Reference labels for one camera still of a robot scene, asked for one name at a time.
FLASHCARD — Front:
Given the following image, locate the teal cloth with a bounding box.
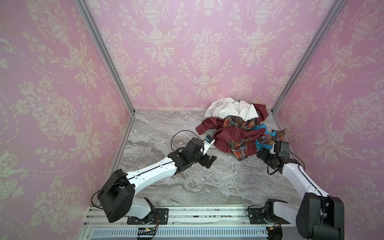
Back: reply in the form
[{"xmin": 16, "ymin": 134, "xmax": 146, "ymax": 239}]
[{"xmin": 253, "ymin": 124, "xmax": 277, "ymax": 151}]

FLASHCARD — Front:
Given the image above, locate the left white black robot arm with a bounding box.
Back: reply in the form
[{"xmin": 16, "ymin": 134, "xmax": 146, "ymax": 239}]
[{"xmin": 97, "ymin": 135, "xmax": 217, "ymax": 224}]

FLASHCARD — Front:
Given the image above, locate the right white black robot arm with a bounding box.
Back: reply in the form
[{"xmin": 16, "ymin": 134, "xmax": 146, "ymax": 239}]
[{"xmin": 257, "ymin": 141, "xmax": 345, "ymax": 240}]

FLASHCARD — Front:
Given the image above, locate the maroon cloth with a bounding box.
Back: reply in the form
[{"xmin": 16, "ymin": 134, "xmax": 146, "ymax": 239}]
[{"xmin": 196, "ymin": 104, "xmax": 269, "ymax": 161}]

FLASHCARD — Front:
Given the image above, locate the plaid cloth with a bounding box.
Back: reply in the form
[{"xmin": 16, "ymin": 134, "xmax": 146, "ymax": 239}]
[{"xmin": 220, "ymin": 116, "xmax": 286, "ymax": 161}]

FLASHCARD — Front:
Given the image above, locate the white cloth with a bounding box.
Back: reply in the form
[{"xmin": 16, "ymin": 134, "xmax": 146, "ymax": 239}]
[{"xmin": 205, "ymin": 97, "xmax": 259, "ymax": 121}]

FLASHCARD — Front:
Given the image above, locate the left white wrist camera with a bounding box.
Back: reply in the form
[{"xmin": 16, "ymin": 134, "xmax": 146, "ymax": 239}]
[{"xmin": 203, "ymin": 135, "xmax": 215, "ymax": 155}]

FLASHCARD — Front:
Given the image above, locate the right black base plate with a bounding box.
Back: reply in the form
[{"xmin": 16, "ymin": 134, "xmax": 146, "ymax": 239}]
[{"xmin": 246, "ymin": 206, "xmax": 290, "ymax": 225}]

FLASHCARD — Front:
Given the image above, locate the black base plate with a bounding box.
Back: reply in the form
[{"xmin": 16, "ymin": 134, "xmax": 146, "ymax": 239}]
[
  {"xmin": 127, "ymin": 208, "xmax": 169, "ymax": 225},
  {"xmin": 246, "ymin": 206, "xmax": 290, "ymax": 225}
]

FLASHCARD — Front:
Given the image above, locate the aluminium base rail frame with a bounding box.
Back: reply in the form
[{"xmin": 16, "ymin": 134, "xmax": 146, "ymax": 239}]
[{"xmin": 79, "ymin": 205, "xmax": 307, "ymax": 240}]

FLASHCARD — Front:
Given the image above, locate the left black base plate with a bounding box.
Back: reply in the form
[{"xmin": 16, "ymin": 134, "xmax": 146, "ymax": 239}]
[{"xmin": 127, "ymin": 208, "xmax": 169, "ymax": 225}]

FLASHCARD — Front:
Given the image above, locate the right aluminium corner post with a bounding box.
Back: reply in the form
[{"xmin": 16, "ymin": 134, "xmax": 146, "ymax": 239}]
[{"xmin": 272, "ymin": 0, "xmax": 347, "ymax": 116}]

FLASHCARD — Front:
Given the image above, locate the aluminium corner post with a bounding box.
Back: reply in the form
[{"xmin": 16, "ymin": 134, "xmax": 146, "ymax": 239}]
[
  {"xmin": 74, "ymin": 0, "xmax": 135, "ymax": 116},
  {"xmin": 272, "ymin": 0, "xmax": 347, "ymax": 116}
]

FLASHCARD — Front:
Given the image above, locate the left aluminium corner post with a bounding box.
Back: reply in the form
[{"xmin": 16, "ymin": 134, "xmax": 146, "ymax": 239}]
[{"xmin": 74, "ymin": 0, "xmax": 135, "ymax": 116}]

